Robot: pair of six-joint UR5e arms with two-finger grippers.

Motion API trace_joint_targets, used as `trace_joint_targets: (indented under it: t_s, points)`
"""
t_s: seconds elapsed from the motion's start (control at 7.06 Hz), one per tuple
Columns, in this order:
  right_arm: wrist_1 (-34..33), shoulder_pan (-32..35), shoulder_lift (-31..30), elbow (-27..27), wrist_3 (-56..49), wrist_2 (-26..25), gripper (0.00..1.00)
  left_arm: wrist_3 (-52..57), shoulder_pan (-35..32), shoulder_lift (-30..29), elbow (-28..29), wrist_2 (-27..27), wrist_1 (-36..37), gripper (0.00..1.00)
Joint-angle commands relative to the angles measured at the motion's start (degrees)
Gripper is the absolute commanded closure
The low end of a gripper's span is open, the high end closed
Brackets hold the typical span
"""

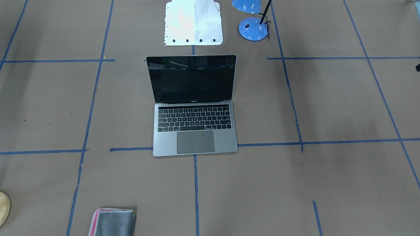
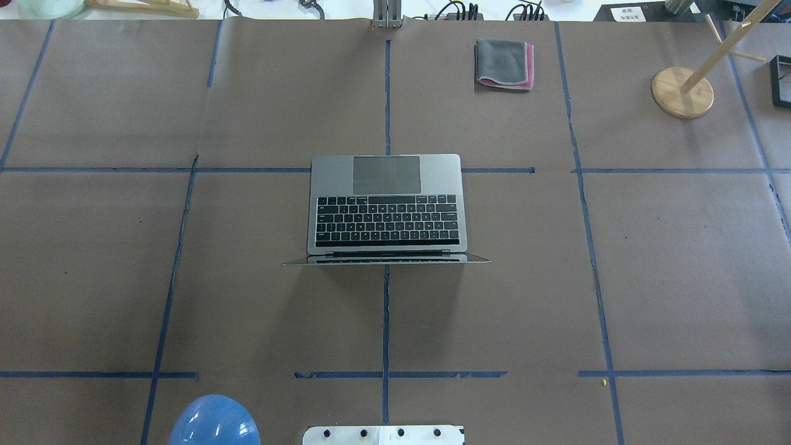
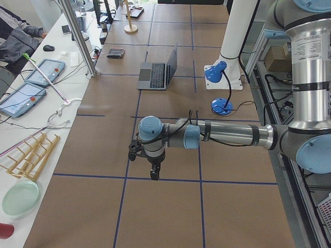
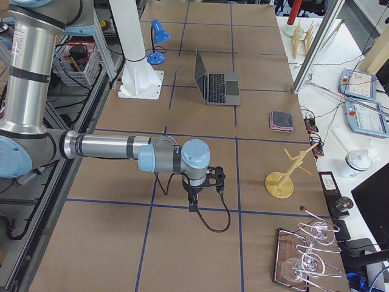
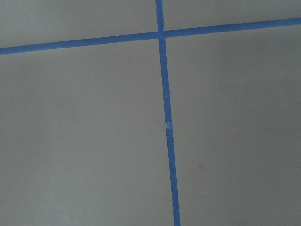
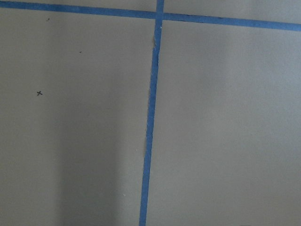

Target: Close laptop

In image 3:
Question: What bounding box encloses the seated person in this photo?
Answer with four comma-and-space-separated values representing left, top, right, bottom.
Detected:
1, 7, 47, 75

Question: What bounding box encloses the grey and pink cloth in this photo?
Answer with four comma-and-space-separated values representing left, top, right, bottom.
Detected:
107, 47, 125, 59

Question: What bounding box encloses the blue desk lamp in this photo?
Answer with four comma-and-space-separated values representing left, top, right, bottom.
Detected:
204, 61, 235, 116

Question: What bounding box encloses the smartphone on white table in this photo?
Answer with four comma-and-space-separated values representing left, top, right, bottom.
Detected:
62, 25, 71, 35

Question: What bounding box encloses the aluminium frame post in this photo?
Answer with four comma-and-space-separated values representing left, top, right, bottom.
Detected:
59, 0, 97, 78

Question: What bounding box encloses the lower blue teach pendant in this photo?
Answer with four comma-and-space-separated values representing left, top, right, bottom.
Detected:
1, 82, 46, 118

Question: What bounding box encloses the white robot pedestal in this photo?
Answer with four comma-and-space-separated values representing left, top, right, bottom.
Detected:
204, 0, 259, 90

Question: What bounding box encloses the black computer mouse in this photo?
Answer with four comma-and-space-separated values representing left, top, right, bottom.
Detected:
43, 44, 55, 52

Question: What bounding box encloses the cardboard box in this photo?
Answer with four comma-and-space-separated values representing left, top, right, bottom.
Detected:
264, 46, 292, 72

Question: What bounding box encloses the grey laptop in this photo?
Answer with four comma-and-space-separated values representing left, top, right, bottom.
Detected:
137, 43, 177, 90

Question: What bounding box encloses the wooden dish rack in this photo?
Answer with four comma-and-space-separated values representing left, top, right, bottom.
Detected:
1, 132, 61, 182

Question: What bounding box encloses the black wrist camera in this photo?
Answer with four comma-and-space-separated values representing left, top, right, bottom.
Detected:
128, 139, 143, 161

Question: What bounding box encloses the blue teach pendant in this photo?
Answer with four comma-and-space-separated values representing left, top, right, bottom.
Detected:
1, 82, 46, 118
24, 59, 66, 87

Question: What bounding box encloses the green plate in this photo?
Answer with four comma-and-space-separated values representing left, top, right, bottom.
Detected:
2, 180, 39, 218

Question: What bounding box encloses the upper blue teach pendant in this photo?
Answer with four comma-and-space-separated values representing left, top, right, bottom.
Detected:
24, 59, 66, 87

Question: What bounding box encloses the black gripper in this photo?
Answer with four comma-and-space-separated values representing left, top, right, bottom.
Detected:
147, 156, 165, 180

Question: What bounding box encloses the red cup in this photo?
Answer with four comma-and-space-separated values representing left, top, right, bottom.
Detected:
0, 223, 14, 239

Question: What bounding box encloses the wooden stand with round base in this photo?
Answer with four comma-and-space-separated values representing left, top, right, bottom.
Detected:
124, 0, 138, 34

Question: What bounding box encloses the long reach grabber tool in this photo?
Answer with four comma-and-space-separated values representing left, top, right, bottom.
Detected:
23, 53, 82, 105

